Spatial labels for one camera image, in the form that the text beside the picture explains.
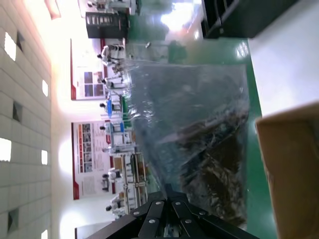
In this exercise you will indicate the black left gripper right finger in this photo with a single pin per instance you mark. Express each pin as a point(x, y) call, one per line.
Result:
point(194, 224)

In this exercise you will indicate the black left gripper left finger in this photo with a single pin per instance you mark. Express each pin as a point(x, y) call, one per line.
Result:
point(149, 219)

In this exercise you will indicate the grey antistatic bubble bag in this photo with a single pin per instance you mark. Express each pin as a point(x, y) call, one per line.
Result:
point(174, 99)

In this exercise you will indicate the brown cardboard box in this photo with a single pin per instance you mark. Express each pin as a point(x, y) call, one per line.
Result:
point(294, 174)

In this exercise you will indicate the black slotted container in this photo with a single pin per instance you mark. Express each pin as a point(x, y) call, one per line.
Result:
point(236, 20)

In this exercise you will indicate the white humanoid robot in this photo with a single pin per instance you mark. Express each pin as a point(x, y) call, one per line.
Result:
point(107, 53)
point(112, 82)
point(113, 174)
point(117, 204)

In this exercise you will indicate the long conveyor rack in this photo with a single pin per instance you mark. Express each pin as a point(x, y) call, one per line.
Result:
point(137, 174)

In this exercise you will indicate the square ceiling light panel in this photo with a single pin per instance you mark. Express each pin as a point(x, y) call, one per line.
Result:
point(10, 47)
point(44, 157)
point(5, 149)
point(44, 234)
point(45, 87)

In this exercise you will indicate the workbench with blue green bins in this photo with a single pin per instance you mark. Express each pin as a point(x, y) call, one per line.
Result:
point(123, 104)

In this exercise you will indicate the white frame workstation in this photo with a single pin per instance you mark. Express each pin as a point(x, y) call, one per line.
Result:
point(117, 139)

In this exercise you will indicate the red-framed wall poster photo grid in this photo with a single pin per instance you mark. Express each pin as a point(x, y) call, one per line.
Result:
point(87, 154)

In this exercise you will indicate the red-framed wall poster with map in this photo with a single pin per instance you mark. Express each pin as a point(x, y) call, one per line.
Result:
point(84, 74)

